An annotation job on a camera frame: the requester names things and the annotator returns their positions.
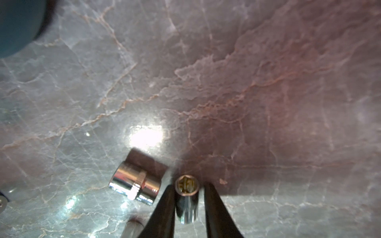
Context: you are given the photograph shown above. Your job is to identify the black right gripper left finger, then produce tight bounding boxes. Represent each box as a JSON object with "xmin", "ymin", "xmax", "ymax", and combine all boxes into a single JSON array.
[{"xmin": 138, "ymin": 184, "xmax": 176, "ymax": 238}]

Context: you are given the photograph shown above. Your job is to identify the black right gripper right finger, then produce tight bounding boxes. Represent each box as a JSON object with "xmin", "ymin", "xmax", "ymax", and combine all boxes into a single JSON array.
[{"xmin": 204, "ymin": 182, "xmax": 243, "ymax": 238}]

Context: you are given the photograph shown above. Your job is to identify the small chrome socket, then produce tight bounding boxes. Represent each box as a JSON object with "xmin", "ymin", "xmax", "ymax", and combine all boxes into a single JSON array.
[{"xmin": 174, "ymin": 175, "xmax": 200, "ymax": 225}]

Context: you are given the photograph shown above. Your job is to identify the chrome socket middle cluster centre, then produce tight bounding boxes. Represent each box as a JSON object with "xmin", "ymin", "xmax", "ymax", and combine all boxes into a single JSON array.
[{"xmin": 121, "ymin": 220, "xmax": 144, "ymax": 238}]

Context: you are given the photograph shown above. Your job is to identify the chrome socket middle cluster right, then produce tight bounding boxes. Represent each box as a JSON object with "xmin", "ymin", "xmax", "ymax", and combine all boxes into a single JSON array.
[{"xmin": 108, "ymin": 162, "xmax": 161, "ymax": 206}]

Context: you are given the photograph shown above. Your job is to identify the teal plastic storage box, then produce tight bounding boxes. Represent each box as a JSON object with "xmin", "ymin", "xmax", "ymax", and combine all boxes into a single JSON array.
[{"xmin": 1, "ymin": 0, "xmax": 47, "ymax": 58}]

